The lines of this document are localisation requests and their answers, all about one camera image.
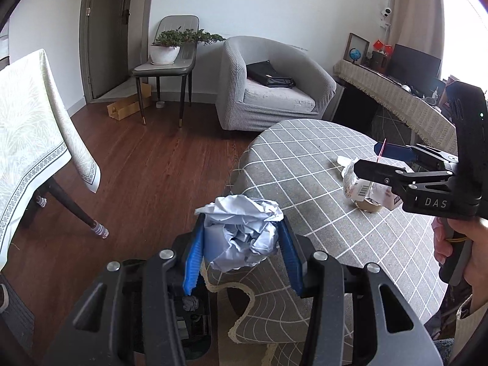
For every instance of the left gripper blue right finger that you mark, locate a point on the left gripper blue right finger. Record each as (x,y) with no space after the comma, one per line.
(386,330)

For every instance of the beige fringed desk cloth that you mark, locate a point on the beige fringed desk cloth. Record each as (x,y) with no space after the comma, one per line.
(430,125)

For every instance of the grey door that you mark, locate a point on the grey door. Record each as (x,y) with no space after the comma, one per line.
(112,41)

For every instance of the grey checked round tablecloth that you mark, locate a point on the grey checked round tablecloth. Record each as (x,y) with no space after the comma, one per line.
(261,320)

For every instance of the grey dining chair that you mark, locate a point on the grey dining chair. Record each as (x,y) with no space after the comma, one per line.
(182,67)

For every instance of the white security camera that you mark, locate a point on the white security camera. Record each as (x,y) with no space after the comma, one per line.
(386,13)

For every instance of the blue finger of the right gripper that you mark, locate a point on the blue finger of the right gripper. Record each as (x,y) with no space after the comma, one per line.
(395,177)
(408,152)

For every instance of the white patterned tablecloth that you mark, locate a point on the white patterned tablecloth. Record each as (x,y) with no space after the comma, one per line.
(38,139)

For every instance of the black bag on armchair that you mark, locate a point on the black bag on armchair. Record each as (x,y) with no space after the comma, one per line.
(264,74)

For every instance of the black table leg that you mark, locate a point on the black table leg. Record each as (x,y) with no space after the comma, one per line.
(56,191)

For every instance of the brown tape roll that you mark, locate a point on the brown tape roll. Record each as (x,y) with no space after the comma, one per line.
(368,205)

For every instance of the small trash pile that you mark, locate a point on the small trash pile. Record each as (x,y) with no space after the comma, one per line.
(356,188)

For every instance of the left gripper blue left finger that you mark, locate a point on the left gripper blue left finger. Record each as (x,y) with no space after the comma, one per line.
(130,307)

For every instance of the framed picture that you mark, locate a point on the framed picture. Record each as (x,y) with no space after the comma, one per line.
(355,41)

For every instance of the grey armchair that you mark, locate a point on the grey armchair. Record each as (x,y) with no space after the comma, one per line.
(243,104)

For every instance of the small blue globe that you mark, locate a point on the small blue globe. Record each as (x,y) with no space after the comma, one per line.
(355,55)

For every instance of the dark green trash bin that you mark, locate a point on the dark green trash bin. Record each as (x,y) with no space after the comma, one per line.
(190,323)

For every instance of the potted green plant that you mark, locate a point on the potted green plant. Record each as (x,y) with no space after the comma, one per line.
(179,43)

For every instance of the black monitor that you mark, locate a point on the black monitor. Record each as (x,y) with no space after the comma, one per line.
(414,68)

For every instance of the cardboard box on floor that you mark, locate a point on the cardboard box on floor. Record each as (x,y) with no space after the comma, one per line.
(125,107)

